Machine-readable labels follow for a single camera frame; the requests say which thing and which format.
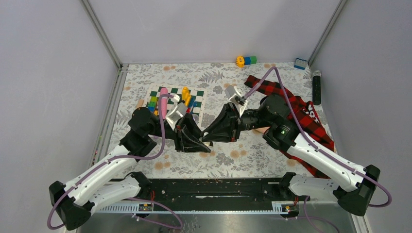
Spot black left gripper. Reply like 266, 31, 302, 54
147, 111, 213, 152

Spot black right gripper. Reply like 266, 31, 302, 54
201, 102, 273, 143

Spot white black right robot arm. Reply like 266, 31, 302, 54
201, 95, 380, 216

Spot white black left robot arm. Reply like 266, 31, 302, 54
49, 104, 212, 231

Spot floral patterned table mat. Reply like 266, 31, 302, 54
109, 63, 331, 179

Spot mannequin hand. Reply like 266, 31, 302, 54
256, 127, 269, 133

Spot green white checkered board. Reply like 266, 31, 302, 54
142, 84, 207, 126

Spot yellow toy block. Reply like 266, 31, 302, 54
181, 87, 191, 107

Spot stacked colourful toy bricks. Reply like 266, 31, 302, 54
146, 96, 159, 116

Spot pink cylindrical toy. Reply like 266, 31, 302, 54
158, 87, 168, 119

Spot wooden block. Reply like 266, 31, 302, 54
136, 99, 145, 109

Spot yellow blue green toy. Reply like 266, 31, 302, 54
236, 56, 257, 67

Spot red black plaid sleeve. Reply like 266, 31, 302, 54
244, 75, 335, 179

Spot blue white toy brick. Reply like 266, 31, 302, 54
293, 58, 308, 70

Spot black power strip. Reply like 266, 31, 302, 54
312, 70, 322, 105

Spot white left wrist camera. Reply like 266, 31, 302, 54
166, 102, 187, 130

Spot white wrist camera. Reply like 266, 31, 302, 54
224, 85, 248, 116
166, 102, 187, 130

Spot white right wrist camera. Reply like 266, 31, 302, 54
224, 85, 248, 116

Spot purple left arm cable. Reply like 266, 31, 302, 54
47, 93, 179, 231

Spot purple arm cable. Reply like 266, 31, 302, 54
47, 93, 179, 231
243, 67, 393, 208

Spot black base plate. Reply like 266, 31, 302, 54
137, 178, 306, 212

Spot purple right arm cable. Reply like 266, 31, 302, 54
243, 67, 393, 208

